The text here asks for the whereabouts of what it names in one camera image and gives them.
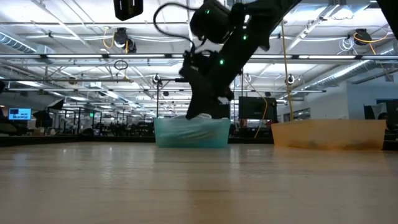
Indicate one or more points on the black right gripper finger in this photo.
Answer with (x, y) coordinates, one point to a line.
(213, 107)
(196, 107)

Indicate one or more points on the teal translucent plastic bin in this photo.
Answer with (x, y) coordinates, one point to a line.
(192, 133)

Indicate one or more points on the orange translucent plastic bin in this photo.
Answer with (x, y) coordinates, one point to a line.
(326, 133)

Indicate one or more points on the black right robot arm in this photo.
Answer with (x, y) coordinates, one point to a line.
(248, 40)

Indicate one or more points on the black box screen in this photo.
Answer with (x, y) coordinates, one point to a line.
(256, 107)

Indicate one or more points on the small blue lit monitor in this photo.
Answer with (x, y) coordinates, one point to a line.
(20, 113)

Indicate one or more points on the person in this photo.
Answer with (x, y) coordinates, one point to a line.
(383, 116)

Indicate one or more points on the black background rig frame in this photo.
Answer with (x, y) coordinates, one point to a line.
(157, 99)

